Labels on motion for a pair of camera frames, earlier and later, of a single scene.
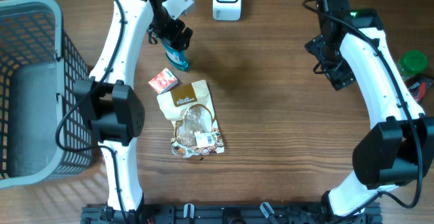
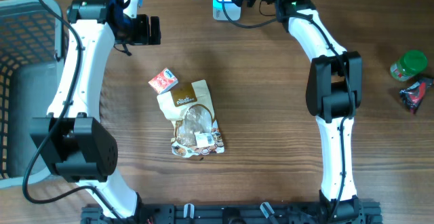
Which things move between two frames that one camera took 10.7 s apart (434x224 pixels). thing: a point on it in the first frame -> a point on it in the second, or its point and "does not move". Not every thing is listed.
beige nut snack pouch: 195,130 does not move
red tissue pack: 163,81 does not move
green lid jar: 412,62 does not move
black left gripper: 169,36 -> 143,37
